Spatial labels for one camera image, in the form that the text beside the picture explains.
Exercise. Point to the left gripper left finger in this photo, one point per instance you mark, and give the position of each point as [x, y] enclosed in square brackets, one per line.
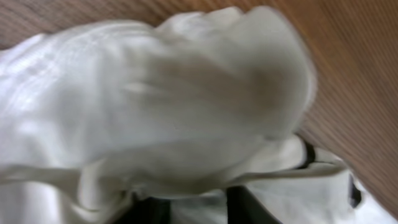
[149, 211]

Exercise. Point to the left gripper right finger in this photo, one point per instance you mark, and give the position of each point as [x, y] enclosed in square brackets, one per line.
[243, 208]

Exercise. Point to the white printed t-shirt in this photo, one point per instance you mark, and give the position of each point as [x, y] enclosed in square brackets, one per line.
[95, 115]

